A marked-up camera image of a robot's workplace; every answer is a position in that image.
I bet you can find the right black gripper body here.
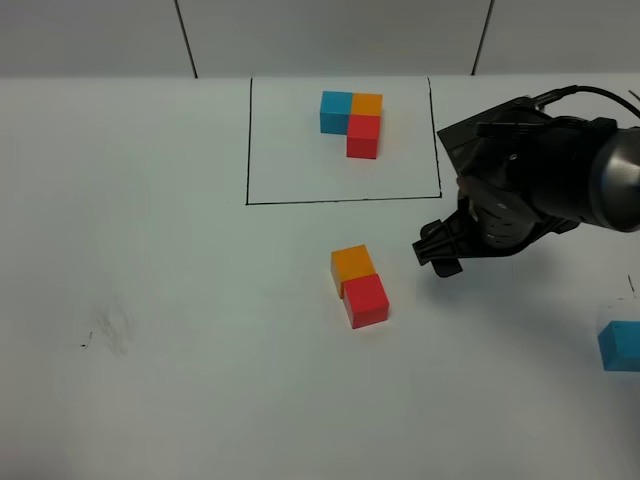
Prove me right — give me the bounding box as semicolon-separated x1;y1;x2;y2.
455;119;581;256

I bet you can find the white template sheet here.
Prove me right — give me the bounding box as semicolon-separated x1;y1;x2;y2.
247;76;442;205

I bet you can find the right black camera cable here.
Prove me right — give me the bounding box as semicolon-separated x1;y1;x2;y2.
534;85;640;121

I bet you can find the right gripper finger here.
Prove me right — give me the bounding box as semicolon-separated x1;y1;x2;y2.
431;258;463;277
413;199;480;264

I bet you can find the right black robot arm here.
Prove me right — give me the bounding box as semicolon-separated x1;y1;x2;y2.
413;117;639;278

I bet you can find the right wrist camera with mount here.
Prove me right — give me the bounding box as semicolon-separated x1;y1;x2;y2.
437;96;550;174

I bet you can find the orange template cube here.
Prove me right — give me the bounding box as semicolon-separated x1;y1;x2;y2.
351;93;383;117

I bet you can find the blue template cube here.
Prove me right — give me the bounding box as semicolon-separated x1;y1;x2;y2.
320;91;353;135

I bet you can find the red template cube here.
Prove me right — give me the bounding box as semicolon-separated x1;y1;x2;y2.
346;115;381;159

